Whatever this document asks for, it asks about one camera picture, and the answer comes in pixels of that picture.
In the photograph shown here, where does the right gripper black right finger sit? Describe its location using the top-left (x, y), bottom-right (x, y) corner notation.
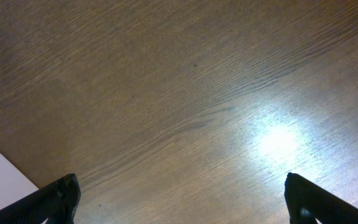
top-left (284, 172), bottom-right (358, 224)

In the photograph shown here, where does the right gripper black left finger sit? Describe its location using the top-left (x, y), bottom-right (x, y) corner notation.
top-left (0, 174), bottom-right (81, 224)

